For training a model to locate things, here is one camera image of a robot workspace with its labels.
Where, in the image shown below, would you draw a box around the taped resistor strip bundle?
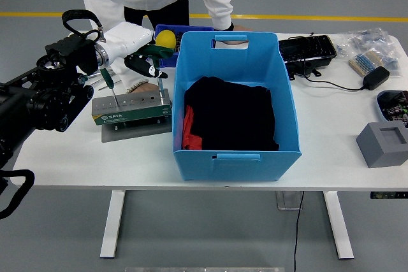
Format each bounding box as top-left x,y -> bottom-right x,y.
347,50 -> 385,78

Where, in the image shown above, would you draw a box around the yellow foam ball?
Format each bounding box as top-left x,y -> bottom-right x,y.
155,29 -> 177,48

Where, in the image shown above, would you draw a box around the grey block with square recess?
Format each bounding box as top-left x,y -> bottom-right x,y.
355,121 -> 408,169

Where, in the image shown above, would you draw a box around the large green T-handle hex key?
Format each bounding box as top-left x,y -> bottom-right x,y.
138,43 -> 175,98

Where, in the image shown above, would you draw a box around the black cloth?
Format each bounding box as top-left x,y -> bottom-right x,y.
183,76 -> 281,152

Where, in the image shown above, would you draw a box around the black plastic tray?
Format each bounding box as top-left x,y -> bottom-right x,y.
278,34 -> 338,64

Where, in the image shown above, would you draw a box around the large light blue folding box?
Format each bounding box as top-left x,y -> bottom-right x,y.
171,31 -> 303,183

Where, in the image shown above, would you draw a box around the dark electronic parts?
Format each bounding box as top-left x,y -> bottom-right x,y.
381,92 -> 408,125

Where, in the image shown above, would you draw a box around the small dark blue bin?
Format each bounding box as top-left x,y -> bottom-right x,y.
154,24 -> 215,69

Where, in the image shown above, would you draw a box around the black power adapter with cord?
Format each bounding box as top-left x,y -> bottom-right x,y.
286,32 -> 391,92

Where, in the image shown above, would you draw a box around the light blue parts tray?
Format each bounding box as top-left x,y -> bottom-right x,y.
375,90 -> 408,126

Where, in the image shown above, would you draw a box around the grey metal floor plate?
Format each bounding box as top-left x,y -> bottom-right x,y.
275,190 -> 303,211

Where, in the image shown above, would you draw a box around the small green T-handle hex key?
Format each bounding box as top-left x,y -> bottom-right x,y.
98,79 -> 122,91

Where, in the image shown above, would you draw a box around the clear bag of components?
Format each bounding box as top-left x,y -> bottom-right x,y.
334,27 -> 403,78

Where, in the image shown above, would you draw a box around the hanging black cable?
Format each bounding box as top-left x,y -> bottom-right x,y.
293,190 -> 305,272

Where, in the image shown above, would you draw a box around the bead bracelet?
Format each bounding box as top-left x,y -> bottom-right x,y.
125,78 -> 150,94

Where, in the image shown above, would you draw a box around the red cloth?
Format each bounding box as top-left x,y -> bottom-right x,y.
181,105 -> 204,151

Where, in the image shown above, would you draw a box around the white table leg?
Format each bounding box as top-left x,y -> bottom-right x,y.
322,190 -> 354,261
99,190 -> 127,259

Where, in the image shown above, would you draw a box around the green hex key stand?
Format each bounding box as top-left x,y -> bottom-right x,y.
91,89 -> 173,144

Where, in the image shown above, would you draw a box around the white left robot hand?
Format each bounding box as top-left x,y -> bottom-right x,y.
102,22 -> 169,80

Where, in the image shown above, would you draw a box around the black table control panel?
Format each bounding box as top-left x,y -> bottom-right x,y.
370,191 -> 408,200

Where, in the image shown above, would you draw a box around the person's right hand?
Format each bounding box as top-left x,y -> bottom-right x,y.
129,82 -> 160,94

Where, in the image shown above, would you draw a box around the medium green T-handle hex key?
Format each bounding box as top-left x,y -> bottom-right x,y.
99,68 -> 120,108

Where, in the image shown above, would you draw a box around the person's left hand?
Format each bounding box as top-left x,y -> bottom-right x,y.
217,25 -> 253,47

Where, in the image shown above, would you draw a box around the black plastic bracket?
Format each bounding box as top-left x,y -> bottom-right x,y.
286,60 -> 323,81

